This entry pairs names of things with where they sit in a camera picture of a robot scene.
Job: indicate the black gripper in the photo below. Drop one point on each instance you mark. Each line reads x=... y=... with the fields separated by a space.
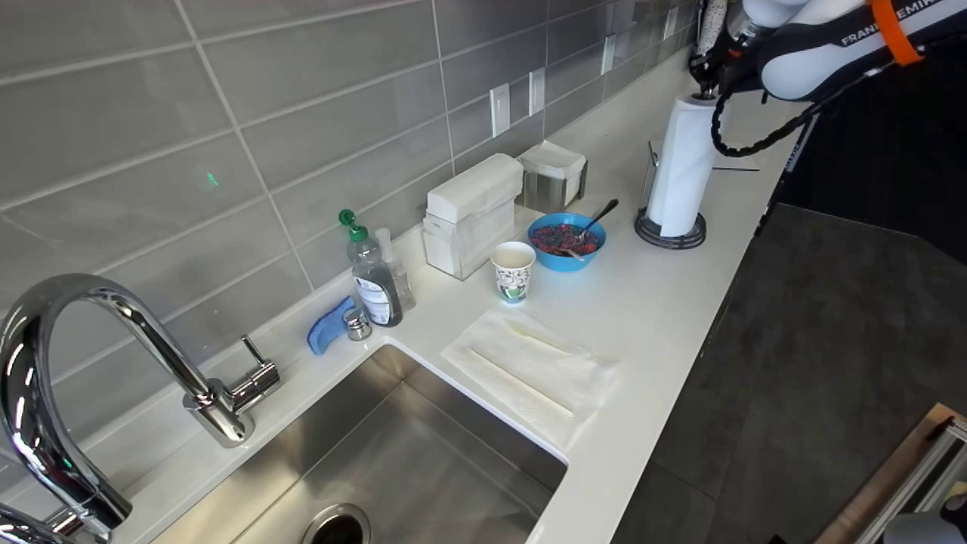
x=728 y=55

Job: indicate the white paper towel roll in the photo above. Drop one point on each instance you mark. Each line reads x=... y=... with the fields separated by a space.
x=682 y=171
x=666 y=241

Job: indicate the white power outlet plate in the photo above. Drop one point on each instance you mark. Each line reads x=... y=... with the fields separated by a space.
x=535 y=91

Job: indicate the spoon in bowl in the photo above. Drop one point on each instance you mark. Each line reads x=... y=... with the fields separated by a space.
x=606 y=209

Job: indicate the white napkins in holder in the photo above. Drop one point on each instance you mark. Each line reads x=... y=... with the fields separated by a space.
x=555 y=154

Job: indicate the metal napkin holder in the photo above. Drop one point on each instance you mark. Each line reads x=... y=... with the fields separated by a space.
x=547 y=192

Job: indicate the blue plastic bowl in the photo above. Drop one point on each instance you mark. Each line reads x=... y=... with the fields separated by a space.
x=588 y=253

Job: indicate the colourful cereal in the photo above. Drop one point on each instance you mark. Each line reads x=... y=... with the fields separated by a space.
x=559 y=241

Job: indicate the stack of folded paper towels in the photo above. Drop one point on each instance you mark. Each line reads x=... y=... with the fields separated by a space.
x=469 y=216

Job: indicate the printed white paper cup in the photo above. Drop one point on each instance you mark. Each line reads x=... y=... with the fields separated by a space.
x=511 y=283

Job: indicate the flat white napkin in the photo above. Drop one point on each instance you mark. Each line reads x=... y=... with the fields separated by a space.
x=564 y=394

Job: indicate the clear soap bottle green cap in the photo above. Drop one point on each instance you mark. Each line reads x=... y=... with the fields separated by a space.
x=375 y=288

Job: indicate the small metal sink stopper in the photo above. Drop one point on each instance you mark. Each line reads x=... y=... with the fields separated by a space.
x=357 y=325

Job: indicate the blue sponge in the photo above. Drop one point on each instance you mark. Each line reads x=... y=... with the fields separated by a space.
x=329 y=328

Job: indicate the stainless steel sink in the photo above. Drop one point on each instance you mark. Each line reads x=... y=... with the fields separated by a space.
x=403 y=474

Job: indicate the chrome gooseneck faucet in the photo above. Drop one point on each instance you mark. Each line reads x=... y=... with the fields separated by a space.
x=40 y=333

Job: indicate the white wall plate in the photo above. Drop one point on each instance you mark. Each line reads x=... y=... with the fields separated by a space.
x=671 y=24
x=608 y=55

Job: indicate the white light switch plate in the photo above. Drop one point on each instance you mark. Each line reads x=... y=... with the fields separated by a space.
x=499 y=109

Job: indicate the wooden frame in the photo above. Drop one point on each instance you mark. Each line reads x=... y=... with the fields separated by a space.
x=886 y=486

